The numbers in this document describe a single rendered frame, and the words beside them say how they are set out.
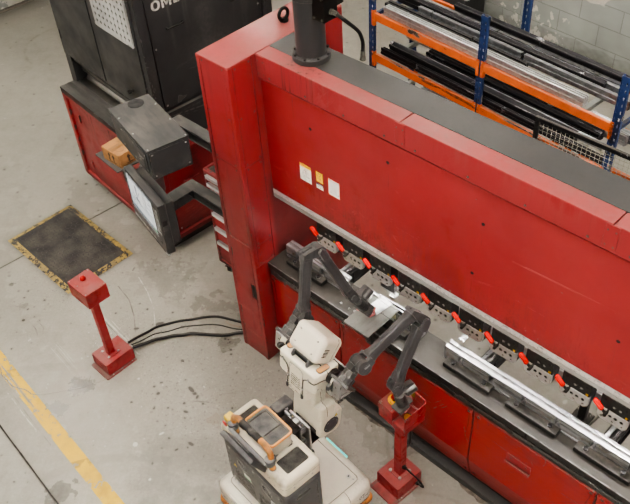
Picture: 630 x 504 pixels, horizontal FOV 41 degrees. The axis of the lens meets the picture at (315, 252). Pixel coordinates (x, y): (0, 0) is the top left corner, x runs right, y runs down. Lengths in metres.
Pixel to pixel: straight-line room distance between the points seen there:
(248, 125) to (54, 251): 2.85
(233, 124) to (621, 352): 2.22
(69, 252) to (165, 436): 2.00
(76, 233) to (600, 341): 4.51
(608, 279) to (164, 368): 3.31
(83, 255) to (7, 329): 0.85
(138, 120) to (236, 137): 0.54
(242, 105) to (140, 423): 2.29
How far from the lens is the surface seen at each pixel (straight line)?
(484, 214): 3.80
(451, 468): 5.25
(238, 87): 4.39
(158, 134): 4.52
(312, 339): 4.11
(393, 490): 5.13
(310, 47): 4.21
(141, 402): 5.76
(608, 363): 3.92
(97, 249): 6.86
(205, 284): 6.38
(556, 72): 5.89
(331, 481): 4.92
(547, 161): 3.66
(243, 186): 4.72
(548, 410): 4.42
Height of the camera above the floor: 4.50
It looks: 44 degrees down
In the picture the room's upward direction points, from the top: 4 degrees counter-clockwise
